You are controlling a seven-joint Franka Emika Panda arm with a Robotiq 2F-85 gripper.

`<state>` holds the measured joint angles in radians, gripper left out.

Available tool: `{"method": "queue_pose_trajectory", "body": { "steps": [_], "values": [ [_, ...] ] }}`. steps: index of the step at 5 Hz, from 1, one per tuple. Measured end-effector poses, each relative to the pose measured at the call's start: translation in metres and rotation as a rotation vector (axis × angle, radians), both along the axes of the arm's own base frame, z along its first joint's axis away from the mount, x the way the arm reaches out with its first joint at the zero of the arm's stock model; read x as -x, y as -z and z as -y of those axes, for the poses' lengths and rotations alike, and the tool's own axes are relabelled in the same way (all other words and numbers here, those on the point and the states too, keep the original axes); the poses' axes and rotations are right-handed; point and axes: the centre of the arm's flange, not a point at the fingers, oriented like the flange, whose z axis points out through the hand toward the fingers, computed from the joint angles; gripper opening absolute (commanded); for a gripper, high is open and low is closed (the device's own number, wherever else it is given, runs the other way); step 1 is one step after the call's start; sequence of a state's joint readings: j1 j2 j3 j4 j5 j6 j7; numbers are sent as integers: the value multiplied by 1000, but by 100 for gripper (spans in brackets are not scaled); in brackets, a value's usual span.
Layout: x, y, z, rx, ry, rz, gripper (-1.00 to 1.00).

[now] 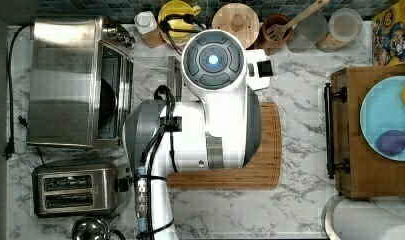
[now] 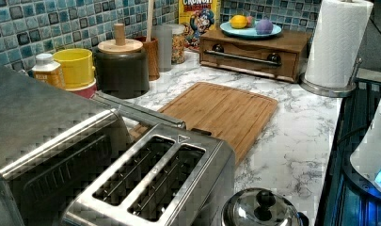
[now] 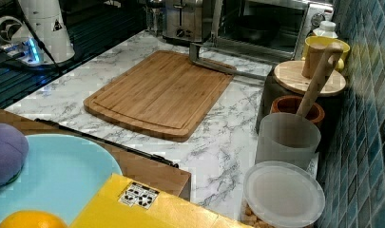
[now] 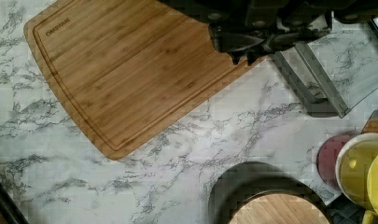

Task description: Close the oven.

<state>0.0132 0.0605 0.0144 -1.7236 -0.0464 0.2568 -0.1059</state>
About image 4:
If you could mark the yellow cup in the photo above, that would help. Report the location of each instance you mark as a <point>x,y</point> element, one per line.
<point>372,188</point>

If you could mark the wooden block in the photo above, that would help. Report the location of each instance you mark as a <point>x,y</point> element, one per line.
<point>371,125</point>

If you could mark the white bowl yellow inside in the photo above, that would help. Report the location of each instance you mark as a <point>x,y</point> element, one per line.
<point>352,166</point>

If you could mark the bamboo cutting board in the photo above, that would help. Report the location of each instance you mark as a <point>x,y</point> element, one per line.
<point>124,70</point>

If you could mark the black pan with wooden lid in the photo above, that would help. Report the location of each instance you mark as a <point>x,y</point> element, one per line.
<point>256,192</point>

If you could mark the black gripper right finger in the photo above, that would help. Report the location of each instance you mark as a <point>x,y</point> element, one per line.
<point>287,40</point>

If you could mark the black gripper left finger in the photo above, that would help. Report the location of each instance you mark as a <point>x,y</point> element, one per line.
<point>236,41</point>

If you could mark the red plate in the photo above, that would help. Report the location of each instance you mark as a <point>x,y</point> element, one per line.
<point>327,156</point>

